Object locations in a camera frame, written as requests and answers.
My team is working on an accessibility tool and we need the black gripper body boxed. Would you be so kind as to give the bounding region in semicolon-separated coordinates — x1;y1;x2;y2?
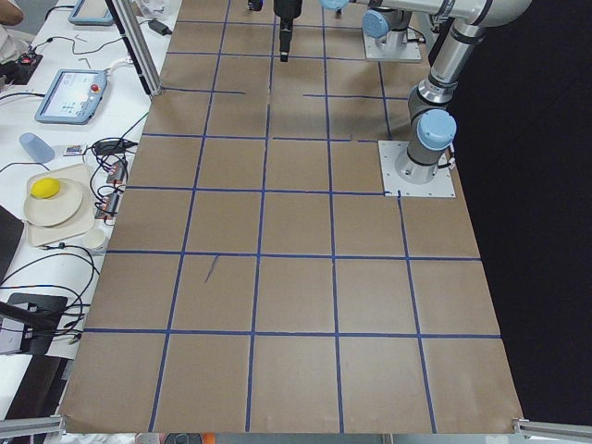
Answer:
273;0;302;19

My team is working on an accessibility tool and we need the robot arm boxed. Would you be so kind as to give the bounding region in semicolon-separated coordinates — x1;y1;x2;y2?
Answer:
366;1;530;185
273;0;412;63

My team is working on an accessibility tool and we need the black power adapter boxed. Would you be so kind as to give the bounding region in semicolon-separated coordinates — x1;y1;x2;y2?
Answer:
148;18;172;36

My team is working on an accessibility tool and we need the blue teach pendant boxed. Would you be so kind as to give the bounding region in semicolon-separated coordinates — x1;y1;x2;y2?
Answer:
35;69;107;125
68;0;114;26

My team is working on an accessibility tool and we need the blue plastic cup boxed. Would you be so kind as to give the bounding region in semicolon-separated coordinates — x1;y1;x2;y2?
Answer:
19;132;56;164

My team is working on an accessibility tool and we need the cream tray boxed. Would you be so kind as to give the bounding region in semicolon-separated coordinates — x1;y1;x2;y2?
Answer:
23;164;94;247

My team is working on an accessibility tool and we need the white paper cup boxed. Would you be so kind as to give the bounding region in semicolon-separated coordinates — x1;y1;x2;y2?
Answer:
82;228;109;255

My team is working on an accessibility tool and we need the yellow lemon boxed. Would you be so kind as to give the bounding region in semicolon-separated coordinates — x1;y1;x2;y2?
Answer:
30;178;61;199

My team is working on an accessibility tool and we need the cream plate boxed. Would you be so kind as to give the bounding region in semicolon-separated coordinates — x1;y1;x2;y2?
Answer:
23;179;83;227

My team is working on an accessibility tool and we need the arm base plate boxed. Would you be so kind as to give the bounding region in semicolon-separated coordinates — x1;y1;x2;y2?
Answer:
378;141;456;198
363;30;422;63

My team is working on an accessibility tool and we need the aluminium frame post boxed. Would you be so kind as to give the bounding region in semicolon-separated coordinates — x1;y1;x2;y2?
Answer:
105;0;162;97

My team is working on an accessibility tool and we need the black camera stand base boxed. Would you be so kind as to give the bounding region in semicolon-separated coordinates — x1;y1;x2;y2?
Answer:
1;292;68;355

